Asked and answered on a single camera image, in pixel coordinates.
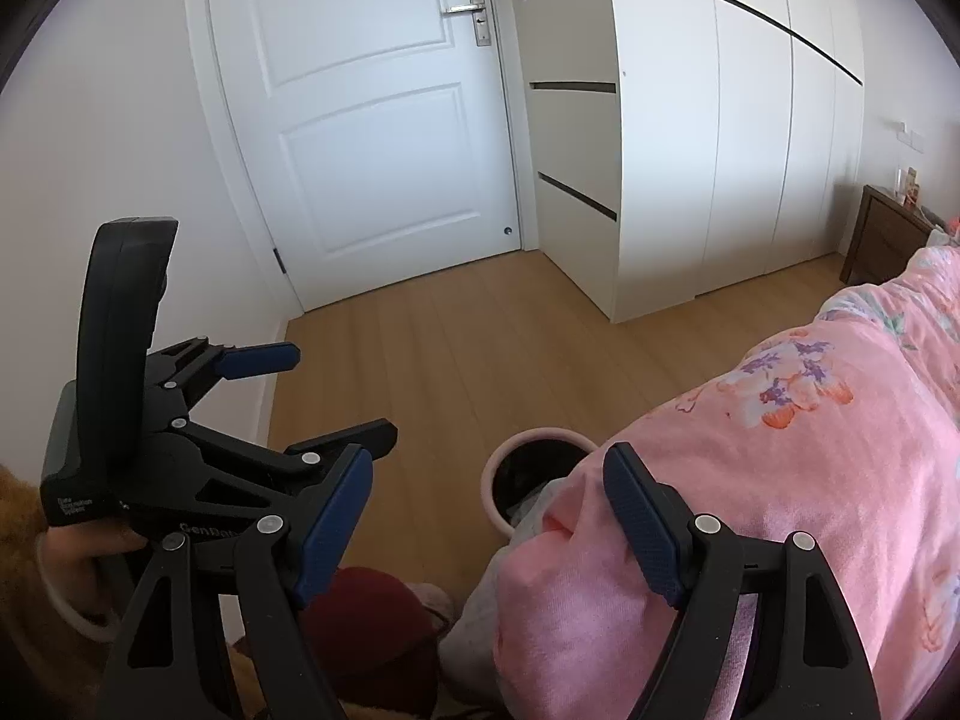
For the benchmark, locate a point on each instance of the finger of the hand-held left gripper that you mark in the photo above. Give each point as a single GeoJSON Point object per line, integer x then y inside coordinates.
{"type": "Point", "coordinates": [352, 439]}
{"type": "Point", "coordinates": [255, 360]}

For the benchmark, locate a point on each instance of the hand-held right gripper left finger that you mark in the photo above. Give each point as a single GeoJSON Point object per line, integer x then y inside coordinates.
{"type": "Point", "coordinates": [334, 525]}

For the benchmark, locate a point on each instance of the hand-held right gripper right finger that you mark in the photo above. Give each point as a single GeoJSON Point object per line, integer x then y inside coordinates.
{"type": "Point", "coordinates": [645, 532]}

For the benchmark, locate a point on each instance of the pink round waste bin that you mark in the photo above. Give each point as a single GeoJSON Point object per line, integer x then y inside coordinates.
{"type": "Point", "coordinates": [525, 465]}

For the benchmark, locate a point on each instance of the person's left hand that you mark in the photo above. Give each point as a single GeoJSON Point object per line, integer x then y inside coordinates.
{"type": "Point", "coordinates": [75, 547]}

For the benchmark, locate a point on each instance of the dark red cloth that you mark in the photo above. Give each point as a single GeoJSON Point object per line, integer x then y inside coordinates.
{"type": "Point", "coordinates": [367, 630]}

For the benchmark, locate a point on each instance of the dusty pink slipper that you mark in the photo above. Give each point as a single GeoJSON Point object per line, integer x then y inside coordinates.
{"type": "Point", "coordinates": [435, 601]}

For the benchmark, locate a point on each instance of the pink floral blanket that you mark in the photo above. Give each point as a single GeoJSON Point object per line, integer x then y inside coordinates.
{"type": "Point", "coordinates": [750, 450]}

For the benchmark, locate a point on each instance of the mauve bed sheet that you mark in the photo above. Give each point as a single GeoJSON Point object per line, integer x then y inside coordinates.
{"type": "Point", "coordinates": [480, 637]}

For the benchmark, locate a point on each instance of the white door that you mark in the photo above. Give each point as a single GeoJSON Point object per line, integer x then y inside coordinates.
{"type": "Point", "coordinates": [360, 127]}

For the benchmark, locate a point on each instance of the white wardrobe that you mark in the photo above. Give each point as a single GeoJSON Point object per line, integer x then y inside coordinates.
{"type": "Point", "coordinates": [675, 165]}

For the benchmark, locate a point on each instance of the dark wooden nightstand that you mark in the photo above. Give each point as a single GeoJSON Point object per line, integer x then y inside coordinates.
{"type": "Point", "coordinates": [885, 240]}

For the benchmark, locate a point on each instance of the small pink item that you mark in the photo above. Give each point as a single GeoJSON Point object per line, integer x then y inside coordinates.
{"type": "Point", "coordinates": [954, 229]}

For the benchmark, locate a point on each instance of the small brown bottle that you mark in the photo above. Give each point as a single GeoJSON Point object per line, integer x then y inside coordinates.
{"type": "Point", "coordinates": [912, 186]}

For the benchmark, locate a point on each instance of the white wall switch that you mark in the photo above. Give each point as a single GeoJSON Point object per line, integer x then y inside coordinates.
{"type": "Point", "coordinates": [909, 133]}

